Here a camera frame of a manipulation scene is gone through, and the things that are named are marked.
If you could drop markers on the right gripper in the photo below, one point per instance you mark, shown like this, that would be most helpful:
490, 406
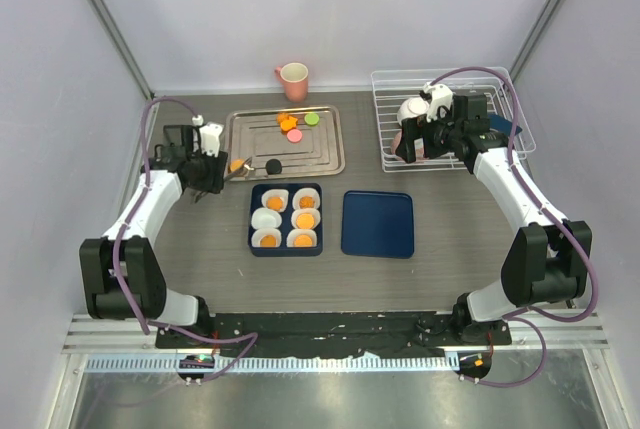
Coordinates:
413, 128

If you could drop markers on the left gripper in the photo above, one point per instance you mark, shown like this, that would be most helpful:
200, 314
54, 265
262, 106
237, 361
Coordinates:
214, 183

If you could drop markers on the orange sandwich cookie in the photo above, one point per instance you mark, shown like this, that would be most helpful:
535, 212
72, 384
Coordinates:
303, 241
236, 164
305, 221

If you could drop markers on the navy blue box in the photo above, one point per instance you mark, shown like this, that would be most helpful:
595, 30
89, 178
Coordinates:
286, 226

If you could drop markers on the orange flower cookie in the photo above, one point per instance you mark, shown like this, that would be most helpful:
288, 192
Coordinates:
275, 203

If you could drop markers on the orange chip cookie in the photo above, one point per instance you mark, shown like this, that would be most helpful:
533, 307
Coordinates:
269, 241

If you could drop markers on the navy blue lid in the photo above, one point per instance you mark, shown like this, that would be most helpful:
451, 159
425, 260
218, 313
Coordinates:
377, 224

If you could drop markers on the orange swirl cookie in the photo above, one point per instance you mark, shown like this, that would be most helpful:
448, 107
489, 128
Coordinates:
307, 202

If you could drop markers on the metal tongs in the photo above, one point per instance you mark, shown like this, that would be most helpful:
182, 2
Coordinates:
247, 168

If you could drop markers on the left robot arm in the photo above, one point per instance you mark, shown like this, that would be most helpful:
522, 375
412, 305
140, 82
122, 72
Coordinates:
121, 275

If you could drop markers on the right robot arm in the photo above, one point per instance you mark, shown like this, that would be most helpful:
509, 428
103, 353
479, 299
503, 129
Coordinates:
547, 260

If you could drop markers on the white bowl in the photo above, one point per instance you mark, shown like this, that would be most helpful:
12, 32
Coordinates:
412, 108

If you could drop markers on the red patterned bowl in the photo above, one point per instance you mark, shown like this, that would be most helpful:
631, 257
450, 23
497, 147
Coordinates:
395, 144

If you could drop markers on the black sandwich cookie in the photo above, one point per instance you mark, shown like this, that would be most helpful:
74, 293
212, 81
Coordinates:
273, 166

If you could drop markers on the white paper cup middle-left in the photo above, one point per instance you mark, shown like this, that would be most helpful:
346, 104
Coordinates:
264, 217

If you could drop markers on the white paper cup back-left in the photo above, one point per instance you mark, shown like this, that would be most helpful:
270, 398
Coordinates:
276, 192

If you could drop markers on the steel baking tray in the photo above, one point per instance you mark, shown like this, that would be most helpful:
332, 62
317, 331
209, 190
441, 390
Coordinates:
256, 134

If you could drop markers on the white paper cup front-left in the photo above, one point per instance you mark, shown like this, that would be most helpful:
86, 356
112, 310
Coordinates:
258, 234

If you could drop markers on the pink sandwich cookie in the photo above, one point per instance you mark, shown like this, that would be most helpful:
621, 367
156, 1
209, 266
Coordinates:
294, 135

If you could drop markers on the green macaron cookie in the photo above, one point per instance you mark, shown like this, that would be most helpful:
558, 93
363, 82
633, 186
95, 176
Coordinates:
311, 119

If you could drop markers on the orange fish cookie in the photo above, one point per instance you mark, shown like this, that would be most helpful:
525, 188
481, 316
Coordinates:
288, 123

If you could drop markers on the white paper cup back-right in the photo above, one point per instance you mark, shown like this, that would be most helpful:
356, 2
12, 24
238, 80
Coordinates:
306, 191

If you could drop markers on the white paper cup middle-right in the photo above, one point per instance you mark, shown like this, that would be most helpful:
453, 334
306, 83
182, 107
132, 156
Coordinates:
315, 212

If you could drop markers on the white paper cup front-right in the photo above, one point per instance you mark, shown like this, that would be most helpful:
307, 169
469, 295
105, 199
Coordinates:
294, 232

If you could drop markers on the pink mug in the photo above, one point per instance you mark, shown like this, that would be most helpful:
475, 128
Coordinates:
293, 77

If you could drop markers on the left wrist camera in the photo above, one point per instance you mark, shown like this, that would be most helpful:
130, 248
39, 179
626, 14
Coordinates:
208, 136

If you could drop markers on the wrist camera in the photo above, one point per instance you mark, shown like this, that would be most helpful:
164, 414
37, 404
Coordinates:
208, 136
439, 99

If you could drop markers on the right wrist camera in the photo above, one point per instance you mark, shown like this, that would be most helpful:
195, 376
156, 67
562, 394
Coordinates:
439, 99

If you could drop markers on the white wire dish rack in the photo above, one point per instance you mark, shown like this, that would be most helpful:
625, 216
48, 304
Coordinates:
391, 88

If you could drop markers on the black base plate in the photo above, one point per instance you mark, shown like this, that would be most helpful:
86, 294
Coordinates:
397, 334

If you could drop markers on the white slotted cable duct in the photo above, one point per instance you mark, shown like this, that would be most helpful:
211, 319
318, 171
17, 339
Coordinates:
201, 363

